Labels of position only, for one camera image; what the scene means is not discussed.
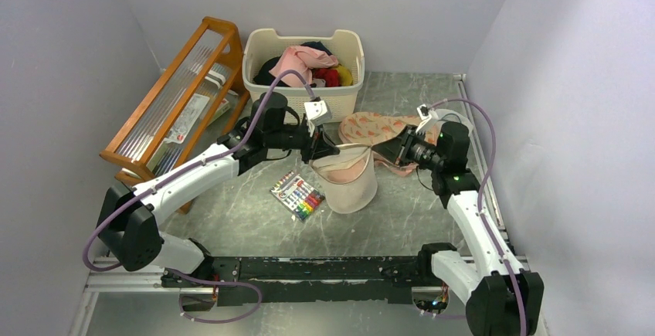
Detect red garment in basket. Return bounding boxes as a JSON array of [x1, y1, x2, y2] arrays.
[[313, 68, 341, 87]]

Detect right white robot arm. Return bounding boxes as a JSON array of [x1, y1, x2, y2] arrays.
[[372, 121, 544, 335]]

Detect dark navy garment in basket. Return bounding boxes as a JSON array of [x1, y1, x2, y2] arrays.
[[253, 42, 338, 87]]

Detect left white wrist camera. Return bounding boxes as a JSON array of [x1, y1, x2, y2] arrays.
[[304, 97, 332, 126]]

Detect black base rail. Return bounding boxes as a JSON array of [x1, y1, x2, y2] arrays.
[[161, 256, 443, 307]]

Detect floral pink laundry bag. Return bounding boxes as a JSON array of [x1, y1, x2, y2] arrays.
[[338, 112, 441, 177]]

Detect yellow garment in basket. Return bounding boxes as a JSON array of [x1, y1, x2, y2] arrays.
[[334, 65, 354, 87]]

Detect papers on shelf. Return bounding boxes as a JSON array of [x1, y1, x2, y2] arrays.
[[163, 63, 231, 144]]

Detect orange wooden shelf rack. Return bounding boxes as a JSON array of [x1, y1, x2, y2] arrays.
[[100, 16, 250, 186]]

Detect white mesh laundry bag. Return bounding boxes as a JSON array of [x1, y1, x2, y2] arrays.
[[435, 108, 475, 135]]

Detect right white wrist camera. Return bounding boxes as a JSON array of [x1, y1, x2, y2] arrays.
[[416, 104, 439, 134]]

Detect marker pen pack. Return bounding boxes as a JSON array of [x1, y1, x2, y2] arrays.
[[270, 171, 325, 222]]

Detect pink bra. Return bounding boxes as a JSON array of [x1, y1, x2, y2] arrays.
[[317, 161, 366, 184]]

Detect aluminium frame rail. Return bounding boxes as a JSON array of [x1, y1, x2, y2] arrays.
[[69, 256, 170, 336]]

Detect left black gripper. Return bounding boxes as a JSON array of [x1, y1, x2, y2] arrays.
[[265, 118, 339, 164]]

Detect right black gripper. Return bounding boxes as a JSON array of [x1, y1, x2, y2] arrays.
[[374, 124, 445, 171]]

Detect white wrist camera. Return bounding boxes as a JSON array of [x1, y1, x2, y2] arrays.
[[416, 104, 439, 134], [304, 97, 332, 126]]

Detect beige mesh laundry bag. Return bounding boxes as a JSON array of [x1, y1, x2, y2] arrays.
[[310, 144, 378, 215]]

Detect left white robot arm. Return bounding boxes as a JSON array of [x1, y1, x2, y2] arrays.
[[92, 92, 340, 287]]

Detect cream plastic laundry basket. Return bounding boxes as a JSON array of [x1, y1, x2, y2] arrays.
[[242, 28, 366, 124]]

